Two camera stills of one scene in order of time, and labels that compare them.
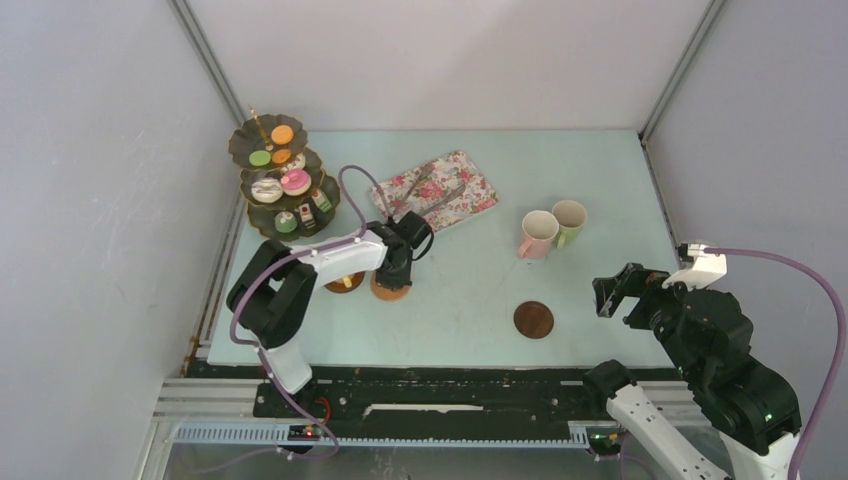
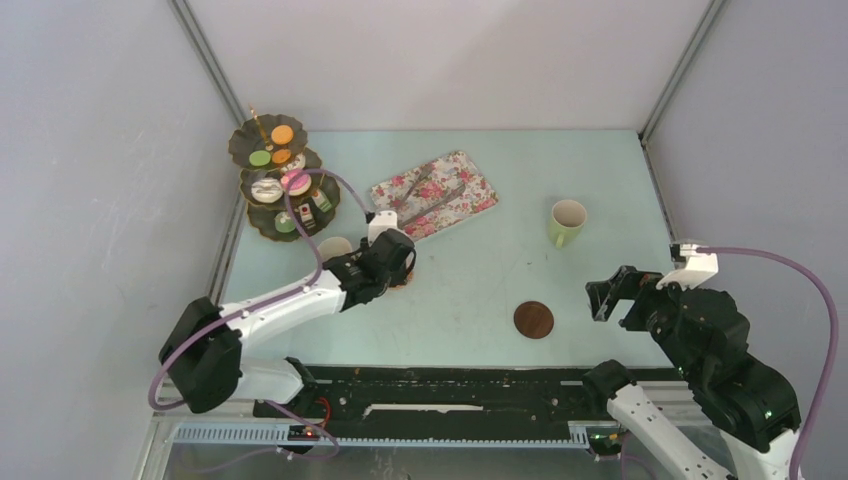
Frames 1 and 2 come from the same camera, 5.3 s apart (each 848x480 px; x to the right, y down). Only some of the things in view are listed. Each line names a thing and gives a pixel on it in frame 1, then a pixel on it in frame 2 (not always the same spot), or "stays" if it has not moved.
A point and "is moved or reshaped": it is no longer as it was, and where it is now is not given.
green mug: x=571 y=215 stays
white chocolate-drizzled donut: x=298 y=163 stays
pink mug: x=538 y=230 is moved or reshaped
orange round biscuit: x=281 y=134 stays
